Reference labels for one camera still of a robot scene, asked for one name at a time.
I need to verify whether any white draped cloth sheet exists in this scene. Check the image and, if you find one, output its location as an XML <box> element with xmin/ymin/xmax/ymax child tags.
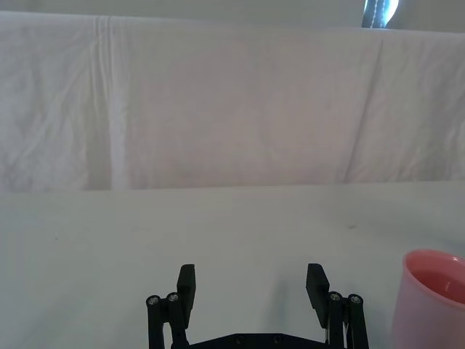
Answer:
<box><xmin>0</xmin><ymin>10</ymin><xmax>465</xmax><ymax>192</ymax></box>

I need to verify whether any white tablecloth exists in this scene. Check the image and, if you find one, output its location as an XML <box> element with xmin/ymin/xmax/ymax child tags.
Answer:
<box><xmin>0</xmin><ymin>185</ymin><xmax>465</xmax><ymax>349</ymax></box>

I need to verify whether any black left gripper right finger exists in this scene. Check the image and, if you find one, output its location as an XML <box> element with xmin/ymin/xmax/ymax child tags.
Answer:
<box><xmin>307</xmin><ymin>263</ymin><xmax>370</xmax><ymax>349</ymax></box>

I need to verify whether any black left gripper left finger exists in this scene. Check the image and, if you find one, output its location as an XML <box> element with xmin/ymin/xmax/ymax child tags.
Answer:
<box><xmin>145</xmin><ymin>264</ymin><xmax>198</xmax><ymax>349</ymax></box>

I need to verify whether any pink plastic cup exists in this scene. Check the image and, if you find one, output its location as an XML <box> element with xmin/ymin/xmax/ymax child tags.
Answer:
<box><xmin>391</xmin><ymin>249</ymin><xmax>465</xmax><ymax>349</ymax></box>

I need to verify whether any white curtain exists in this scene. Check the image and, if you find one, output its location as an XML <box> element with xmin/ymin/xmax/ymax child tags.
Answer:
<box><xmin>0</xmin><ymin>0</ymin><xmax>366</xmax><ymax>28</ymax></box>
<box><xmin>387</xmin><ymin>0</ymin><xmax>465</xmax><ymax>34</ymax></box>

